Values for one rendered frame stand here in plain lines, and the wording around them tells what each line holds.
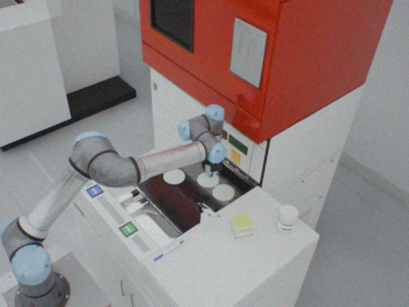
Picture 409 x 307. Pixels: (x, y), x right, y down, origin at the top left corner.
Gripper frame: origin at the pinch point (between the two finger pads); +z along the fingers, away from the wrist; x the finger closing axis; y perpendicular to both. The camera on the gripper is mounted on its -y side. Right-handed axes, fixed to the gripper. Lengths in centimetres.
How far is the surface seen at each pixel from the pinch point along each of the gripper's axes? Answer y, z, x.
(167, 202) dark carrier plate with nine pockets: -5.4, 9.4, 19.6
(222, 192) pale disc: -1.5, 9.2, -5.4
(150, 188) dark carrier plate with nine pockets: 4.0, 9.4, 26.7
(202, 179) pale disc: 7.4, 9.1, 2.5
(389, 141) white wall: 81, 58, -142
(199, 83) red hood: 23.6, -33.0, 3.9
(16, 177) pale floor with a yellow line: 108, 99, 127
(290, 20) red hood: -4, -74, -21
